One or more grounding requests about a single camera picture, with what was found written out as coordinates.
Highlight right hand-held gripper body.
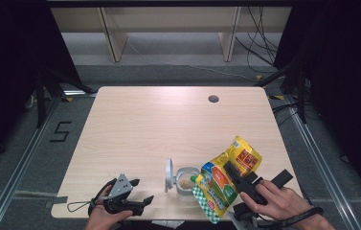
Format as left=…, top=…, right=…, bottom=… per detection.
left=230, top=169, right=294, bottom=230

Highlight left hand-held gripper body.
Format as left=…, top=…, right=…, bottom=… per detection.
left=103, top=173, right=145, bottom=216

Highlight yellow spout pouch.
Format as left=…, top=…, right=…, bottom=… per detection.
left=190, top=135, right=263, bottom=225

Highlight grey lidded seasoning jar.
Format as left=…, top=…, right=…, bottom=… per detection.
left=164, top=157, right=202, bottom=201

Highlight person's right hand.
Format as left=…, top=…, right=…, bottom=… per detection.
left=239, top=179, right=318, bottom=222

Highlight person's left hand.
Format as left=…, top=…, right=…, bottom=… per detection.
left=84, top=185, right=134, bottom=230

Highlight beige seasoning granules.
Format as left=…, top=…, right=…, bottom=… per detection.
left=179, top=177, right=194, bottom=190

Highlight black metal stand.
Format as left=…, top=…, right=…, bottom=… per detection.
left=35, top=68, right=97, bottom=129
left=254, top=59, right=308, bottom=125

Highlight grey floor tape strip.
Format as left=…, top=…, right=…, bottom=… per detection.
left=0, top=189, right=69, bottom=209

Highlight dark curtain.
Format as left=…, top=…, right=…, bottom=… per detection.
left=273, top=0, right=361, bottom=207
left=0, top=0, right=84, bottom=178

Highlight light wooden shelf unit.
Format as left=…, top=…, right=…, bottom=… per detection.
left=50, top=6, right=293, bottom=63

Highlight black wrist strap cord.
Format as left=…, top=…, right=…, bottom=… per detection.
left=258, top=206, right=325, bottom=230
left=66, top=199, right=94, bottom=214

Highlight aluminium floor rail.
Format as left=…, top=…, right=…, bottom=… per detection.
left=283, top=95, right=361, bottom=230
left=0, top=90, right=98, bottom=230

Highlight black floor cables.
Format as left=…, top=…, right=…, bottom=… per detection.
left=271, top=103, right=299, bottom=127

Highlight bundle of black cables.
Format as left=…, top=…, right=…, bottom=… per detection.
left=235, top=6, right=281, bottom=75

